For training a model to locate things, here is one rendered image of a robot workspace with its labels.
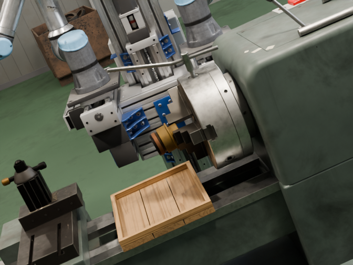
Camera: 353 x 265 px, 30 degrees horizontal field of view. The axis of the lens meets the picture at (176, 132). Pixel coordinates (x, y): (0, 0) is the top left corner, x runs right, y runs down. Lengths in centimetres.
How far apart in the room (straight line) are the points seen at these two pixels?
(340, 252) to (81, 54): 125
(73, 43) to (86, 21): 578
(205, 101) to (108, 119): 71
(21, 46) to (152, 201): 791
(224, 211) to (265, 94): 39
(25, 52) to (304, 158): 825
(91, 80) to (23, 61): 738
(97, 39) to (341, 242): 663
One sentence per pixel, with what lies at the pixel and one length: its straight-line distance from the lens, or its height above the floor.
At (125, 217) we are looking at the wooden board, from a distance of 216.
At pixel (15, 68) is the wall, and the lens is 1006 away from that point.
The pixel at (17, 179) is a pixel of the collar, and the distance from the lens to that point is 215.
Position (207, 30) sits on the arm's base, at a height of 121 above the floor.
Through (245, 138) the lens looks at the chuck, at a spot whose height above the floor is 103.
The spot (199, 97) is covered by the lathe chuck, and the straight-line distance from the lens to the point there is 194.
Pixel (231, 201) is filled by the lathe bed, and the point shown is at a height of 86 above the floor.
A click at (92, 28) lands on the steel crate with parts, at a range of 843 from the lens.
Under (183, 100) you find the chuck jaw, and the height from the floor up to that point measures 116.
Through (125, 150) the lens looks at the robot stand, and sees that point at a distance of 264.
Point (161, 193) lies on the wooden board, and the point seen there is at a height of 89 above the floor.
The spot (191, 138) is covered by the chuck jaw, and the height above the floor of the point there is 109.
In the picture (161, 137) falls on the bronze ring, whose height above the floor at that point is 110.
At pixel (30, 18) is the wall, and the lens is 987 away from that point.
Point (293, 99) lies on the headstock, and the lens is 190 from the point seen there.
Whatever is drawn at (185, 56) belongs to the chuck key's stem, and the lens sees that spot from 196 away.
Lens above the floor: 178
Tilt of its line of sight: 20 degrees down
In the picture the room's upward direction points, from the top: 23 degrees counter-clockwise
